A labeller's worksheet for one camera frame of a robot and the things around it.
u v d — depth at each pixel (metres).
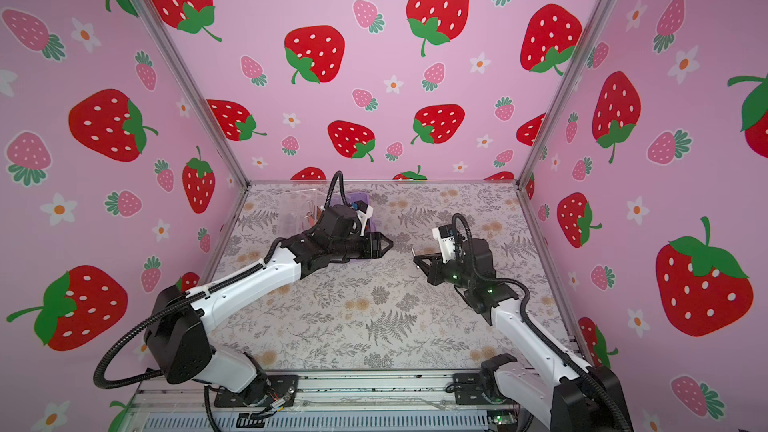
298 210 1.10
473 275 0.62
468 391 0.73
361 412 0.72
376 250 0.70
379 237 0.72
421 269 0.76
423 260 0.78
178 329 0.42
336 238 0.62
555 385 0.42
